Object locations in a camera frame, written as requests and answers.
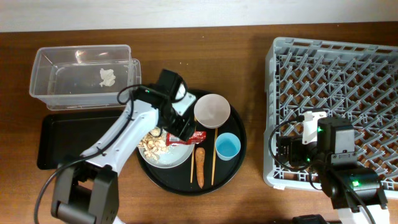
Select orange carrot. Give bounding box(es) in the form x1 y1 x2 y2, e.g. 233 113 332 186
195 147 205 189

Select pink bowl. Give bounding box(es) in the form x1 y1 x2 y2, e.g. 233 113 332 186
193 94 231 129

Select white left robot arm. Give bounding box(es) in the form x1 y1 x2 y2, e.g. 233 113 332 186
34 84 197 223

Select round black tray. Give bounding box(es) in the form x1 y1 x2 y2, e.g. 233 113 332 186
137 107 247 196

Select grey round plate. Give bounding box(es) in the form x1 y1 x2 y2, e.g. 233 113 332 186
138 144 193 169

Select clear plastic bin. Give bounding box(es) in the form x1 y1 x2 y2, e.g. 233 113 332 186
29 45 141 111

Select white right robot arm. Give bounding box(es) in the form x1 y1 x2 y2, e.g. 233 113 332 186
272 117 390 223

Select peanut shells and rice scraps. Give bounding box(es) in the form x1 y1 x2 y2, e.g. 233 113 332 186
138 128 169 161

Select white tissue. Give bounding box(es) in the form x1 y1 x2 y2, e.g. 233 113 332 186
99 68 116 87

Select light blue cup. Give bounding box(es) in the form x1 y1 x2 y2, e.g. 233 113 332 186
215 133 241 161

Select black rectangular tray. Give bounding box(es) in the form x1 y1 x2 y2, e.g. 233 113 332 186
37 110 122 170

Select red snack wrapper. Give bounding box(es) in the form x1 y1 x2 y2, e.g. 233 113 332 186
166 131 206 146

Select grey dishwasher rack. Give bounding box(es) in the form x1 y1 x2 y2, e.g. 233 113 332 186
263 37 397 199

